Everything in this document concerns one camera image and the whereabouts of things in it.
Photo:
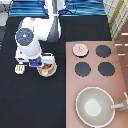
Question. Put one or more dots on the grey frying pan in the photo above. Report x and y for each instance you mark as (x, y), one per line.
(96, 108)

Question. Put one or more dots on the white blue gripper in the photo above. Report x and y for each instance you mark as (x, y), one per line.
(35, 64)

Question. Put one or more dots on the cream round plate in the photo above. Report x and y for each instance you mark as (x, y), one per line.
(50, 72)

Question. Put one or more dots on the cream slotted spatula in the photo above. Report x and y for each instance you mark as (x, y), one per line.
(19, 69)

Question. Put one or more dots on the pink toy stove top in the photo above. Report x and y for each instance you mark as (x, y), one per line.
(100, 67)

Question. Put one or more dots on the pink pot lid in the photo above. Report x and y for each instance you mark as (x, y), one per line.
(80, 50)

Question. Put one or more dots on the black table mat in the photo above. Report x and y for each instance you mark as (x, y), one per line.
(30, 100)

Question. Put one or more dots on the pink toy pot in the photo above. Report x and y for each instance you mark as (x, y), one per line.
(46, 67)

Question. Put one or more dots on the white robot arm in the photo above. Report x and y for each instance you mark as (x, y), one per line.
(32, 30)

